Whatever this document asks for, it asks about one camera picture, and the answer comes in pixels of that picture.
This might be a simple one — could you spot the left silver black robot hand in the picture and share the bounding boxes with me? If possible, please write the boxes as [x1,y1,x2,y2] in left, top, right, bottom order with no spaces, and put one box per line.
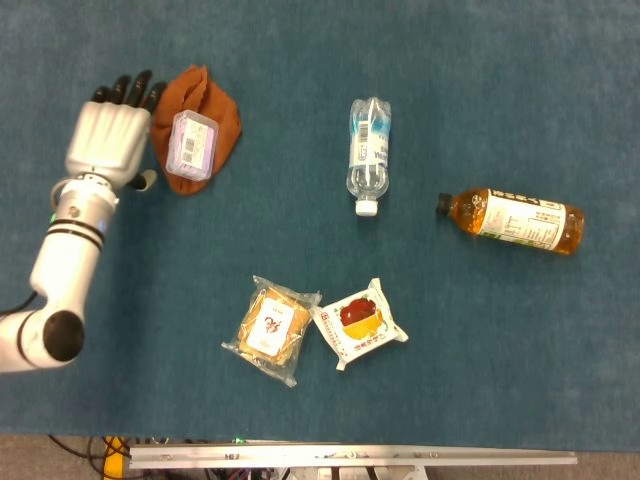
[64,69,169,193]

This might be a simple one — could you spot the black floor cables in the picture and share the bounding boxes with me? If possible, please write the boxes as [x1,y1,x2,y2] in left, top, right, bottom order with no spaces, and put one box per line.
[47,433,132,474]

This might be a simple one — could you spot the amber tea bottle white label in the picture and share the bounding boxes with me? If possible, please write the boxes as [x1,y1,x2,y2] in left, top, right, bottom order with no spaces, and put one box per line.
[435,187,586,256]

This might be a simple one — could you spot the clear bread slices pack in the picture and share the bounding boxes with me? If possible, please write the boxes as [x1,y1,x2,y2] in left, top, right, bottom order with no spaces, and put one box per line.
[221,274,323,389]

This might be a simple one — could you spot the clear plastic box with label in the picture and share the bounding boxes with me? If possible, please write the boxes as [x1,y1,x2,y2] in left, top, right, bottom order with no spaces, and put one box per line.
[164,110,220,182]

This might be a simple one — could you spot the white snack packet fruit print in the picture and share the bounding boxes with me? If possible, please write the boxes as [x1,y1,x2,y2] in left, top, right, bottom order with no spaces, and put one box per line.
[309,278,410,372]

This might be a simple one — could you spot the brown cloth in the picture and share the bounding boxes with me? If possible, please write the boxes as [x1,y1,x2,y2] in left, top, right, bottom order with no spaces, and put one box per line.
[149,63,244,196]

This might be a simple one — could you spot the aluminium profile rail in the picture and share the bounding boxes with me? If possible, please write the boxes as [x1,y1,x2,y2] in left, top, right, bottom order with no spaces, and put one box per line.
[128,440,579,470]

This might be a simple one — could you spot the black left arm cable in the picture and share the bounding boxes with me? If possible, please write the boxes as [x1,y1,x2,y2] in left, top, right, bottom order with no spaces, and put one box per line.
[0,291,40,317]

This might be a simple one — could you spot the blue carpet table cover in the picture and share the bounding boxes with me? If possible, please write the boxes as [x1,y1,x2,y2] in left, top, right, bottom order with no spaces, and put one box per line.
[0,0,640,454]

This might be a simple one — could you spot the clear water bottle white cap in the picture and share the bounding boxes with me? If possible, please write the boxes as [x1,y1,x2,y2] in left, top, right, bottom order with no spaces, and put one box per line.
[346,97,391,217]

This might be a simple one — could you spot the yellow floor strip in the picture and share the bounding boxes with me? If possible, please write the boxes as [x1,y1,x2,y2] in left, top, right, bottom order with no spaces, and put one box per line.
[102,435,132,480]

